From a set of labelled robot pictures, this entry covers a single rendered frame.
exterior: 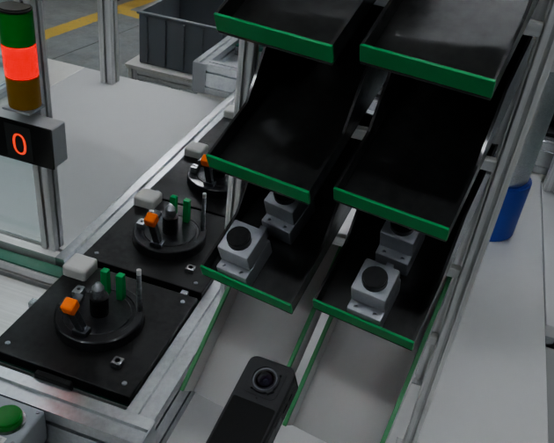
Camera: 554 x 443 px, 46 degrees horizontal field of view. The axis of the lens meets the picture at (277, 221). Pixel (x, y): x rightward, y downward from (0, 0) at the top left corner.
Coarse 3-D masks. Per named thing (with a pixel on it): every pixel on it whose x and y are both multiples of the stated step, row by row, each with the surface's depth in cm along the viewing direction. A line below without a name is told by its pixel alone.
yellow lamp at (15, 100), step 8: (8, 80) 99; (16, 80) 99; (24, 80) 99; (32, 80) 100; (8, 88) 100; (16, 88) 99; (24, 88) 100; (32, 88) 100; (8, 96) 101; (16, 96) 100; (24, 96) 100; (32, 96) 101; (40, 96) 103; (16, 104) 101; (24, 104) 101; (32, 104) 102; (40, 104) 103
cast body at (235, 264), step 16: (240, 224) 81; (224, 240) 80; (240, 240) 78; (256, 240) 79; (224, 256) 80; (240, 256) 78; (256, 256) 80; (224, 272) 82; (240, 272) 81; (256, 272) 82
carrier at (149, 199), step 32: (160, 192) 137; (128, 224) 129; (160, 224) 127; (192, 224) 128; (224, 224) 133; (96, 256) 120; (128, 256) 121; (160, 256) 120; (192, 256) 123; (192, 288) 115
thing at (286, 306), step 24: (336, 168) 92; (264, 192) 91; (240, 216) 88; (312, 216) 88; (336, 216) 83; (312, 240) 86; (216, 264) 85; (288, 264) 84; (312, 264) 81; (240, 288) 82; (264, 288) 82; (288, 288) 82; (288, 312) 80
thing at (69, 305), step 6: (78, 294) 97; (66, 300) 95; (72, 300) 95; (78, 300) 96; (66, 306) 94; (72, 306) 94; (78, 306) 95; (66, 312) 95; (72, 312) 94; (78, 312) 97; (72, 318) 97; (78, 318) 97; (78, 324) 98; (84, 324) 100
